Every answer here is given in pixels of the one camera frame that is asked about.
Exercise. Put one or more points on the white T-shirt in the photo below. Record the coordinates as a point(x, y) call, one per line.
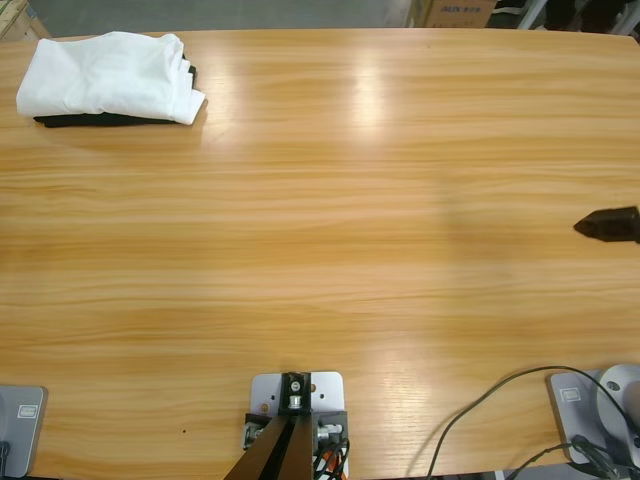
point(100, 75)

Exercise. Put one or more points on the grey metal frame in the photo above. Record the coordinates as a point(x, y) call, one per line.
point(532, 17)

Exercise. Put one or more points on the white mount plate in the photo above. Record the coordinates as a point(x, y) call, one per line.
point(265, 390)

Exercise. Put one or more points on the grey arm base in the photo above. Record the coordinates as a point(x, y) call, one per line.
point(570, 400)
point(25, 415)

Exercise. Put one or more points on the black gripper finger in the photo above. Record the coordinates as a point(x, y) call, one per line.
point(610, 225)

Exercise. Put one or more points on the cardboard box with print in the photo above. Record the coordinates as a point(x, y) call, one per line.
point(465, 12)

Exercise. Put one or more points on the black post with brackets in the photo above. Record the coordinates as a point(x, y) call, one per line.
point(280, 445)

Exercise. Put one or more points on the black garment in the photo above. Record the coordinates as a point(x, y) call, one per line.
point(100, 120)

